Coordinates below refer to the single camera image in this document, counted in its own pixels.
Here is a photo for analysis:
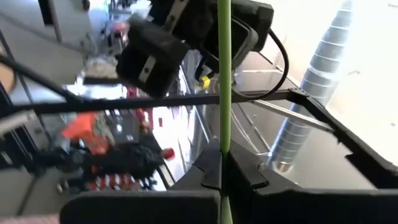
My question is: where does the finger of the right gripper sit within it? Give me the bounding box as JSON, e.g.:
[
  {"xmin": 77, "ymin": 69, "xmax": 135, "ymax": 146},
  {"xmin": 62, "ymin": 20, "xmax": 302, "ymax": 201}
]
[
  {"xmin": 116, "ymin": 16, "xmax": 191, "ymax": 98},
  {"xmin": 186, "ymin": 0, "xmax": 276, "ymax": 75}
]

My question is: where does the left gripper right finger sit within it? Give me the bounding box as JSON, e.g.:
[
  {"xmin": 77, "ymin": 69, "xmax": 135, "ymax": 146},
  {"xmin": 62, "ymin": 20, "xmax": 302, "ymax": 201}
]
[{"xmin": 228, "ymin": 141, "xmax": 398, "ymax": 224}]

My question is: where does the green flower stem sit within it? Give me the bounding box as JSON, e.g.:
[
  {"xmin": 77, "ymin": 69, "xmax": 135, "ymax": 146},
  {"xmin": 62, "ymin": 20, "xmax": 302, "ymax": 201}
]
[{"xmin": 216, "ymin": 0, "xmax": 234, "ymax": 224}]

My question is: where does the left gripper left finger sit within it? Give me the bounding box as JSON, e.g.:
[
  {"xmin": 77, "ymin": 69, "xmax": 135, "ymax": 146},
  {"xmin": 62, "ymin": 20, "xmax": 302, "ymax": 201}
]
[{"xmin": 58, "ymin": 138, "xmax": 223, "ymax": 224}]

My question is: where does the silver spiral ventilation duct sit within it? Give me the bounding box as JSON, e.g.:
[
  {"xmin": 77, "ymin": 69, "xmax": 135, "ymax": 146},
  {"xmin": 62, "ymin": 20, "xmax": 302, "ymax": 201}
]
[{"xmin": 267, "ymin": 0, "xmax": 355, "ymax": 174}]

